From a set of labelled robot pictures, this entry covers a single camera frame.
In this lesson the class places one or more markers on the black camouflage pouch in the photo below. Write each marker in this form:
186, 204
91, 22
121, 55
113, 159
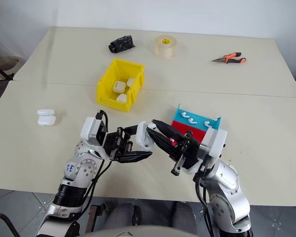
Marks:
121, 44

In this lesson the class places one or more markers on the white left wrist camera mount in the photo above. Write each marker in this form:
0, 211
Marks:
88, 129

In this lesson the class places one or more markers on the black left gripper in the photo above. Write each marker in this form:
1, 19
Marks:
114, 145

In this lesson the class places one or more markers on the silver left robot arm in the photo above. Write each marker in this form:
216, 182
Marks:
79, 172

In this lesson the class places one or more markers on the grey round stool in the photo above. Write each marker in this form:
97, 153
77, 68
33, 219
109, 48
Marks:
5, 64

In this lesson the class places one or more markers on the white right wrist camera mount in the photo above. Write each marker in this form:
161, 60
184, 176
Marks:
217, 142

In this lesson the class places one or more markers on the teal and red earbud tray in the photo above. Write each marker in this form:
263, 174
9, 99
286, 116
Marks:
196, 132

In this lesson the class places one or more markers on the orange and black pliers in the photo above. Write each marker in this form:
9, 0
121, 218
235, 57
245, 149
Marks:
230, 57

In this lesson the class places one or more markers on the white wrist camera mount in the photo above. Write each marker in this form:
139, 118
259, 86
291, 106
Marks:
88, 129
217, 142

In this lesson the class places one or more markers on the white earbud case green sticker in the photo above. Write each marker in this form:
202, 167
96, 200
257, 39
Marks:
119, 86

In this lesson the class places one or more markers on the beige tape roll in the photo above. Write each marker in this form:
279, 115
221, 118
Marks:
165, 47

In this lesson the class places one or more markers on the yellow plastic bin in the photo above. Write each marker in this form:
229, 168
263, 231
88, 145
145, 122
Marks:
107, 97

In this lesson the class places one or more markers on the grey rounded shape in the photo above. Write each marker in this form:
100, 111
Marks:
122, 214
185, 216

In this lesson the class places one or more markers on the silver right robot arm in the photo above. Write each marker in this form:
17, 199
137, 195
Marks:
228, 187

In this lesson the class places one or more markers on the white earbud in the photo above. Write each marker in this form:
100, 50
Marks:
185, 114
206, 122
192, 120
151, 126

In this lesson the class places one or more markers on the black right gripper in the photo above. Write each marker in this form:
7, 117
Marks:
188, 153

